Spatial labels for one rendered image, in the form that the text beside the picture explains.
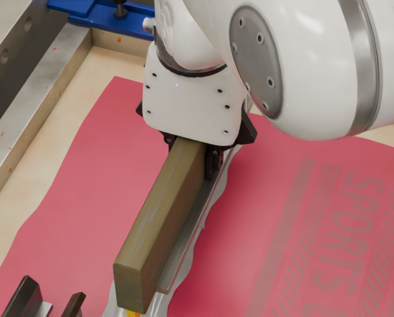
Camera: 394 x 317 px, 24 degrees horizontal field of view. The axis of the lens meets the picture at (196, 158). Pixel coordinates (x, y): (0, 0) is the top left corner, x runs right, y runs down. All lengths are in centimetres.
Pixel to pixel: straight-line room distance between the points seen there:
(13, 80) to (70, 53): 143
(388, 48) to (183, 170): 56
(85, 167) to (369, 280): 38
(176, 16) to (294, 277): 43
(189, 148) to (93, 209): 22
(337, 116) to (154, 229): 51
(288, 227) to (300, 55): 74
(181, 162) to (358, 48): 57
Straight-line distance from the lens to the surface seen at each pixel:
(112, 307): 104
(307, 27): 37
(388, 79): 39
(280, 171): 116
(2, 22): 125
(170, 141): 97
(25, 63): 274
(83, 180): 115
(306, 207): 112
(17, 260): 109
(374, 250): 110
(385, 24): 38
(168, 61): 86
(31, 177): 116
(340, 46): 37
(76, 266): 107
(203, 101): 89
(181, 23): 72
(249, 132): 93
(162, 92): 90
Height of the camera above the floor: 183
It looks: 49 degrees down
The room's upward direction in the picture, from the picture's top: straight up
